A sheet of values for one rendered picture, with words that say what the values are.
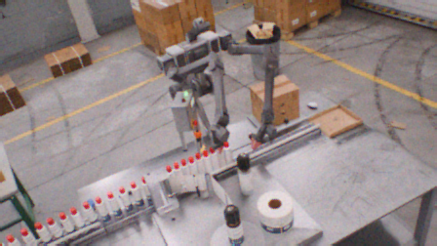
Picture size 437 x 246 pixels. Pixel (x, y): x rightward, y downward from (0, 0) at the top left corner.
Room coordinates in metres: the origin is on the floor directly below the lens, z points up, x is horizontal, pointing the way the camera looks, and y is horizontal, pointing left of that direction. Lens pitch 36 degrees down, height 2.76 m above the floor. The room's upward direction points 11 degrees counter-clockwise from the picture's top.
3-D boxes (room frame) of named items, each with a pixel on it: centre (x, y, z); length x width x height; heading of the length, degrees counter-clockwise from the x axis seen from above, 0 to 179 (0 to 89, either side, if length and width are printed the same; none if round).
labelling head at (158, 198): (1.80, 0.41, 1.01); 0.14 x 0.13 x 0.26; 110
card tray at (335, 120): (2.36, -0.90, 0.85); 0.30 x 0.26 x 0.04; 110
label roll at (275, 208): (1.51, -0.24, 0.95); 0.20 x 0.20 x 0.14
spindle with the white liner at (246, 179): (1.79, -0.12, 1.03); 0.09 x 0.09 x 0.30
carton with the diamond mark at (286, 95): (2.56, -0.49, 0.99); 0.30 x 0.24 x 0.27; 105
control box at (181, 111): (2.07, 0.17, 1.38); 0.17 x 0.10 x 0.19; 165
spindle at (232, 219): (1.41, 0.00, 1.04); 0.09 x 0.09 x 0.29
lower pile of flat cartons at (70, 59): (6.11, 2.15, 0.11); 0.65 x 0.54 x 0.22; 113
